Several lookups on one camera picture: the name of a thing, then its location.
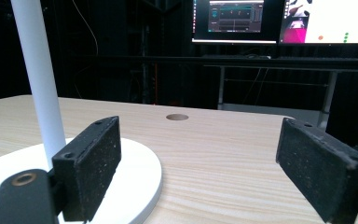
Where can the dark desk with metal legs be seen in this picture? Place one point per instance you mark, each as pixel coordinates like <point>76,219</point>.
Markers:
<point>286,62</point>

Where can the computer monitor with white window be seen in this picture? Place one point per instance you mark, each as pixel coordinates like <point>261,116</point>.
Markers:
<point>329,20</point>

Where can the computer monitor with dark window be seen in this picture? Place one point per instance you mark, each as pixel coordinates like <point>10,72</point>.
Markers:
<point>234,20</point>

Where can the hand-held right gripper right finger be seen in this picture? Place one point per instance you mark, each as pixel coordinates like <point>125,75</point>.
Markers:
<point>317,168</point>

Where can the white lamp stand with round base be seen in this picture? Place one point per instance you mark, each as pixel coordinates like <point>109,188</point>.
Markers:
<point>40,74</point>

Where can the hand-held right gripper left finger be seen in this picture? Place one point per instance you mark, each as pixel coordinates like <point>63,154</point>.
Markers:
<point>88,166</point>

